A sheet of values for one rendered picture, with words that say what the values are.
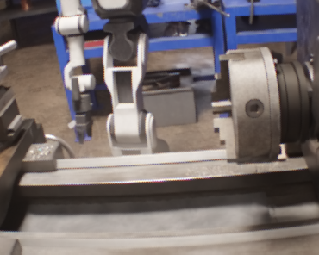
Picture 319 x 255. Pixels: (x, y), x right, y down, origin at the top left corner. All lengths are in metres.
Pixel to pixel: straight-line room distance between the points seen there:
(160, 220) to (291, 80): 0.56
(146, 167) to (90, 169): 0.17
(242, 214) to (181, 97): 1.88
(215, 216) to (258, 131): 0.42
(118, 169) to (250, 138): 0.52
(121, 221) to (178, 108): 1.89
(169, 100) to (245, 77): 2.19
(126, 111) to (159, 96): 1.22
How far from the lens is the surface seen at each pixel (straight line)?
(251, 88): 0.85
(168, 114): 3.07
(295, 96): 0.89
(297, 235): 1.00
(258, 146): 0.88
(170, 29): 2.79
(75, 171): 1.30
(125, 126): 1.82
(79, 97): 1.88
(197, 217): 1.22
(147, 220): 1.23
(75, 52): 1.88
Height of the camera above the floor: 1.54
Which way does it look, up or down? 28 degrees down
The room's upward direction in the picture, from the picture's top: 8 degrees counter-clockwise
